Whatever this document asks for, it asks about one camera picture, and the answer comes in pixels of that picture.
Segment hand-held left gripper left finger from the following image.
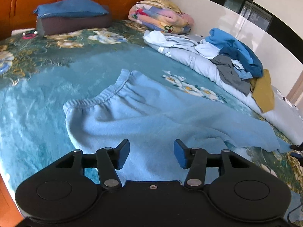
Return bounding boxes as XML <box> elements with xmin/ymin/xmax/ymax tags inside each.
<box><xmin>55</xmin><ymin>139</ymin><xmax>130</xmax><ymax>191</ymax></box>

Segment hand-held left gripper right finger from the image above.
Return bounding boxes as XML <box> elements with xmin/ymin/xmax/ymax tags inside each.
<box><xmin>173</xmin><ymin>139</ymin><xmax>249</xmax><ymax>191</ymax></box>

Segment light blue fleece pants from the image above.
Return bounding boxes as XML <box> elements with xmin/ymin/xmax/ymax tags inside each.
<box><xmin>63</xmin><ymin>69</ymin><xmax>290</xmax><ymax>194</ymax></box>

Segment mustard yellow garment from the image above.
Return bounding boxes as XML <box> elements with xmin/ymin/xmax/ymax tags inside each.
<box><xmin>250</xmin><ymin>69</ymin><xmax>275</xmax><ymax>113</ymax></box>

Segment light blue shirt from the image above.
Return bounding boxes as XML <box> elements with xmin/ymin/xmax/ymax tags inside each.
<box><xmin>231</xmin><ymin>60</ymin><xmax>254</xmax><ymax>80</ymax></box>

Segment grey garment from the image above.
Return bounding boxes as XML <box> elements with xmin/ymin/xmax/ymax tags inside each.
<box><xmin>210</xmin><ymin>55</ymin><xmax>252</xmax><ymax>96</ymax></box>

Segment light blue duvet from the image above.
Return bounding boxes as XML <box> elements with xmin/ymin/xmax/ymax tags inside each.
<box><xmin>143</xmin><ymin>30</ymin><xmax>303</xmax><ymax>142</ymax></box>

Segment teal floral bed blanket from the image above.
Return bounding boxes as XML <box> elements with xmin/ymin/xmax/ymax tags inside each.
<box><xmin>0</xmin><ymin>19</ymin><xmax>303</xmax><ymax>218</ymax></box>

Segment blue sweater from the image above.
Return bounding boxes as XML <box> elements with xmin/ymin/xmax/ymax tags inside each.
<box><xmin>205</xmin><ymin>28</ymin><xmax>264</xmax><ymax>77</ymax></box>

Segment brown pillow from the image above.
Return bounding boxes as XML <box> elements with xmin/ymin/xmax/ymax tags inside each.
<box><xmin>36</xmin><ymin>11</ymin><xmax>113</xmax><ymax>36</ymax></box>

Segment folded floral quilt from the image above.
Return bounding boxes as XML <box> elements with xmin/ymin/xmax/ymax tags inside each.
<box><xmin>128</xmin><ymin>2</ymin><xmax>196</xmax><ymax>34</ymax></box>

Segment beige pillow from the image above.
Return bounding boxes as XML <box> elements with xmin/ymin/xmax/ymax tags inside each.
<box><xmin>136</xmin><ymin>0</ymin><xmax>183</xmax><ymax>13</ymax></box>

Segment blue pillow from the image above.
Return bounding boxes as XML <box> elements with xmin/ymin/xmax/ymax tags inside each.
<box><xmin>33</xmin><ymin>0</ymin><xmax>109</xmax><ymax>19</ymax></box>

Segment white flat item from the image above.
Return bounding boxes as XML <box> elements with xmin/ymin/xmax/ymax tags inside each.
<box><xmin>11</xmin><ymin>28</ymin><xmax>36</xmax><ymax>36</ymax></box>

